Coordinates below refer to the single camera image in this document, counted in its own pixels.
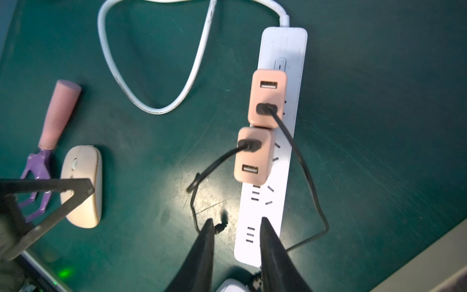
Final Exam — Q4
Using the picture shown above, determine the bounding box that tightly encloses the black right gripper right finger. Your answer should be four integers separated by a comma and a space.
260, 217, 312, 292

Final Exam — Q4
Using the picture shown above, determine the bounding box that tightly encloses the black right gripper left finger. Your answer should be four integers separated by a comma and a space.
165, 219, 215, 292

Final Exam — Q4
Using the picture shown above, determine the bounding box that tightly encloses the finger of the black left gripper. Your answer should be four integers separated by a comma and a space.
0, 178, 95, 262

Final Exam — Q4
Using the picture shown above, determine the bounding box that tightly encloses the pink charger adapter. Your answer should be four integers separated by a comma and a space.
234, 127, 276, 186
248, 69, 288, 129

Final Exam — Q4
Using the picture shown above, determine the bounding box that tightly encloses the black thin charging cable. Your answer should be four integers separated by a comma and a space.
185, 138, 263, 235

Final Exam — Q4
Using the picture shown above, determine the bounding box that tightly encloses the white power strip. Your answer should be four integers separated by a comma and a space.
234, 27, 308, 267

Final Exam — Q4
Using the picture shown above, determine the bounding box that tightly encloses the purple pink garden fork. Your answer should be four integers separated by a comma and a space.
16, 79, 83, 223

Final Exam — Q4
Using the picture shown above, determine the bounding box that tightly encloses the purple wireless mouse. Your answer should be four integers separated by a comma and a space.
216, 279, 250, 292

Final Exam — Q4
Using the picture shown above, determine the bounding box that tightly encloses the beige pink wireless mouse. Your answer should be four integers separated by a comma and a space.
60, 146, 103, 229

